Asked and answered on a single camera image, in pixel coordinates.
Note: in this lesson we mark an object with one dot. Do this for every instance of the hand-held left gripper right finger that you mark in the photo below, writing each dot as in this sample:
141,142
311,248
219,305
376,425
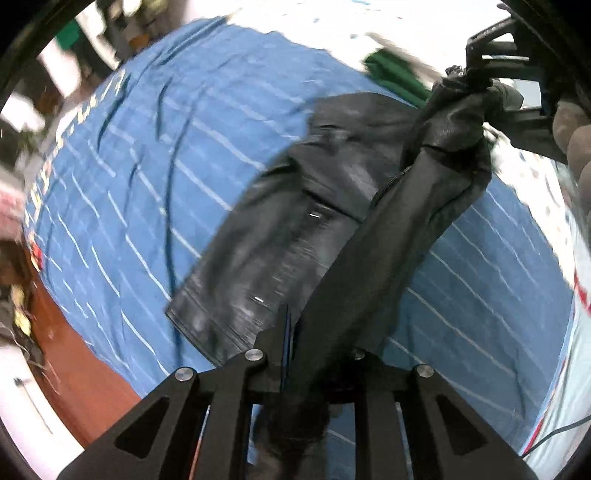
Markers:
375,415

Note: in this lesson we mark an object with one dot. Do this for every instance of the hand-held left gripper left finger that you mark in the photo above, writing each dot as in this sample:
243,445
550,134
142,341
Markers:
275,355

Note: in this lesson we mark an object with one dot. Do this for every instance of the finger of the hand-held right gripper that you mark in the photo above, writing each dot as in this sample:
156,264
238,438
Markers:
531,129
503,48

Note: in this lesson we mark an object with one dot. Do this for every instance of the black leather jacket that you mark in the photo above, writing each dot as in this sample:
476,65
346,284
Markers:
295,240

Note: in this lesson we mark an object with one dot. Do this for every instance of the person's right hand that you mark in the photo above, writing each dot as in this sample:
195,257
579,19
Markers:
577,138

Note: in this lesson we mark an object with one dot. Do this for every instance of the green cloth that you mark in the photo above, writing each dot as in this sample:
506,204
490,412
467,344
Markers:
392,74

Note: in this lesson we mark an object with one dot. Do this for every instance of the blue striped blanket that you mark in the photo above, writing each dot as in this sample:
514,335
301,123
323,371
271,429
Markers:
138,184

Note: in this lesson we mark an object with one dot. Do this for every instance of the white furniture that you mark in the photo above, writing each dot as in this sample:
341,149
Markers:
27,401

